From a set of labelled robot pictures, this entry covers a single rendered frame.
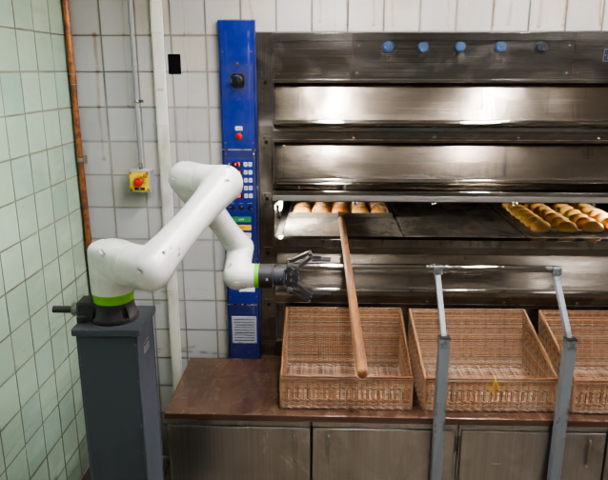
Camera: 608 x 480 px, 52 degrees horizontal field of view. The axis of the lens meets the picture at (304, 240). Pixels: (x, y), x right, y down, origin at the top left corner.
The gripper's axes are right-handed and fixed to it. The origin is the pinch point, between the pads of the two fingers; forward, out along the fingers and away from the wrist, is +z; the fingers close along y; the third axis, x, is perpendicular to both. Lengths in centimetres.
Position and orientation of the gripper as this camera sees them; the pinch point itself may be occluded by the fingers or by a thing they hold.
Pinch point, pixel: (327, 276)
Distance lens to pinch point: 239.8
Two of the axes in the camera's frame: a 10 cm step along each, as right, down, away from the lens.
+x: -0.3, 2.6, -9.7
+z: 10.0, 0.1, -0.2
